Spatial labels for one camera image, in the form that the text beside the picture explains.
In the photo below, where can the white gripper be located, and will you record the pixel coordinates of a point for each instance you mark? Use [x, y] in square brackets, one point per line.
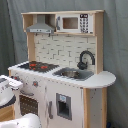
[7, 86]

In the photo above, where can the white toy oven door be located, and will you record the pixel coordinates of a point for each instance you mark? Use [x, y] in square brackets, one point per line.
[30, 100]

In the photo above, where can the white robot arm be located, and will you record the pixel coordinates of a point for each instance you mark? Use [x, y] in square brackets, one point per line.
[27, 121]

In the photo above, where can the wooden toy kitchen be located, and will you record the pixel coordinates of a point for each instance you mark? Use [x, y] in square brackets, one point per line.
[82, 51]

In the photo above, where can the right oven knob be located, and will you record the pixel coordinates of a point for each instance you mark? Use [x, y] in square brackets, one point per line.
[35, 83]

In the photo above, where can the black toy stovetop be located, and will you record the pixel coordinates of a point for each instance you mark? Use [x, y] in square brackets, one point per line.
[38, 66]

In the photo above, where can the grey curtain backdrop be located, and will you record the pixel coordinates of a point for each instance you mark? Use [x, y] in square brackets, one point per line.
[13, 47]

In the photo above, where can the metal toy sink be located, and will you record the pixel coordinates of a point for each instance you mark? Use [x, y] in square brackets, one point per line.
[74, 74]

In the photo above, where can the grey toy range hood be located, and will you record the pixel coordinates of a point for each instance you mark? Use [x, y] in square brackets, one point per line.
[40, 26]

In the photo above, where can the toy microwave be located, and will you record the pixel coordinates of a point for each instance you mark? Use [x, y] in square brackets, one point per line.
[74, 23]

